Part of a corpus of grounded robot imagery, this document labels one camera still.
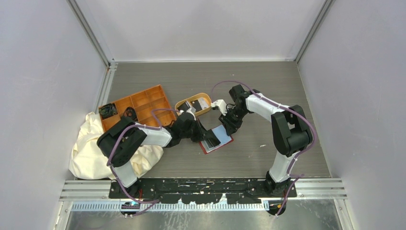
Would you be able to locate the red leather card holder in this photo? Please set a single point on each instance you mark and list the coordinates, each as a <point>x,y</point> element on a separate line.
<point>220,132</point>

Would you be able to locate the cream cloth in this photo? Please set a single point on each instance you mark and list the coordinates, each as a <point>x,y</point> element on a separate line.
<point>88,162</point>

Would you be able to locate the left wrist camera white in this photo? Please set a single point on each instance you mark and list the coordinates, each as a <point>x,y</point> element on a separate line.
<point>185,109</point>

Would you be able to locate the orange compartment organizer tray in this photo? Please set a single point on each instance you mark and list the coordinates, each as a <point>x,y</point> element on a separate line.
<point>151,105</point>

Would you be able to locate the dark bundle in organizer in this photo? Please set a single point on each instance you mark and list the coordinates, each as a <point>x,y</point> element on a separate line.
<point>107,111</point>

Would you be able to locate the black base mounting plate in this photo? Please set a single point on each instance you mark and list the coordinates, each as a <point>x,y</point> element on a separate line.
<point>207,190</point>

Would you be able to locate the black roll in organizer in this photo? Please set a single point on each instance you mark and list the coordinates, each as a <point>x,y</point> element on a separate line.
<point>131,113</point>

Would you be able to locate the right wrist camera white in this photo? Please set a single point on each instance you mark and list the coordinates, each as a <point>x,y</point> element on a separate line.
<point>220,105</point>

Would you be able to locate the tan oval tray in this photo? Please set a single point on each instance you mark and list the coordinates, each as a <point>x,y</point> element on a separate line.
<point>188,102</point>

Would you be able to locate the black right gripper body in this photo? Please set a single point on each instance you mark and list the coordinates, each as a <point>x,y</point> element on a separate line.
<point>234,116</point>

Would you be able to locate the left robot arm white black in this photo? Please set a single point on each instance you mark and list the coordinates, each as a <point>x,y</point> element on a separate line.
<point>121,141</point>

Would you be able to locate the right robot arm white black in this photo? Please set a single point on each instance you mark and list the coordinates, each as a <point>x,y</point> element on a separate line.
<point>292,133</point>

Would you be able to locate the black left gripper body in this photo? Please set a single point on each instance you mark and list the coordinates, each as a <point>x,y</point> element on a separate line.
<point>192,132</point>

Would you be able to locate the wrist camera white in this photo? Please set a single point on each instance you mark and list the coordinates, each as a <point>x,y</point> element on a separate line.
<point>185,109</point>
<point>220,105</point>

